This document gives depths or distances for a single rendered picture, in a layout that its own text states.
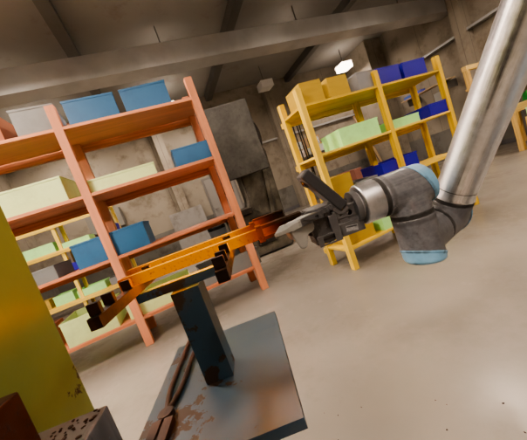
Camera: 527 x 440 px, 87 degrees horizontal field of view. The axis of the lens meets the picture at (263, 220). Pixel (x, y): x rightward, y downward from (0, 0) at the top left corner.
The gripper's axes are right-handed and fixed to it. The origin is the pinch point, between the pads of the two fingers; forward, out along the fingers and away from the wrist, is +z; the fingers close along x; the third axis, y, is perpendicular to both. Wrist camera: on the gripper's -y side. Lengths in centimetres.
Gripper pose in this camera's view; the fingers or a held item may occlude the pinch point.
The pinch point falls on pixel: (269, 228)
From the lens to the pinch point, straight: 59.9
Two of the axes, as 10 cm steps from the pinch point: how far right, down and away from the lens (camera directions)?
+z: -9.4, 3.5, -0.5
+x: -0.8, -0.8, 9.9
